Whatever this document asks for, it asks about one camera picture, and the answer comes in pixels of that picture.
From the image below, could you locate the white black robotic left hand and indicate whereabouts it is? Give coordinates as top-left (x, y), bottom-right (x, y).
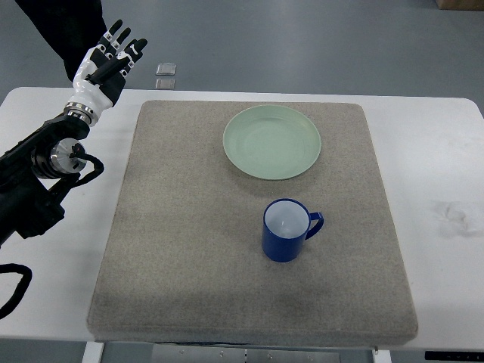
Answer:
top-left (64, 20), bottom-right (147, 127)

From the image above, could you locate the blue mug white inside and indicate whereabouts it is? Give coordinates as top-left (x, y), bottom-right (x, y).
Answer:
top-left (262, 198), bottom-right (324, 263)

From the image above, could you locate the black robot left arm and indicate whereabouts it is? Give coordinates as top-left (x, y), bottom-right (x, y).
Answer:
top-left (1, 113), bottom-right (104, 243)

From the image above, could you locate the lower floor socket plate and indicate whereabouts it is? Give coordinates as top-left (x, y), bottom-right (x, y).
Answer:
top-left (155, 78), bottom-right (175, 90)

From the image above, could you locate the floor socket plate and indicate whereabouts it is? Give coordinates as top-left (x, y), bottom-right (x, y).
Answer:
top-left (155, 63), bottom-right (176, 76)
top-left (155, 78), bottom-right (175, 90)

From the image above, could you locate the upper floor socket plate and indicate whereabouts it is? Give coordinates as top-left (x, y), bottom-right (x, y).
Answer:
top-left (155, 63), bottom-right (176, 76)

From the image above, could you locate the light green plate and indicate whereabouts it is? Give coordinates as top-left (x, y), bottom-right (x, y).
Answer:
top-left (222, 104), bottom-right (321, 180)

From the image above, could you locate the person in black clothing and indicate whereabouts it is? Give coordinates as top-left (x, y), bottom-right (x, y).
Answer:
top-left (17, 0), bottom-right (107, 81)

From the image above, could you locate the grey felt mat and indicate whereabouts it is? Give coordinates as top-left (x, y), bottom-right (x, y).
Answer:
top-left (87, 101), bottom-right (418, 347)

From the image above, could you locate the black table control panel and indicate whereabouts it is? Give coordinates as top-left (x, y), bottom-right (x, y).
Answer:
top-left (424, 351), bottom-right (484, 362)

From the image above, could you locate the black cable loop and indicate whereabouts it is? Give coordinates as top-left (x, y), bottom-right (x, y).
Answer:
top-left (0, 262), bottom-right (33, 319)

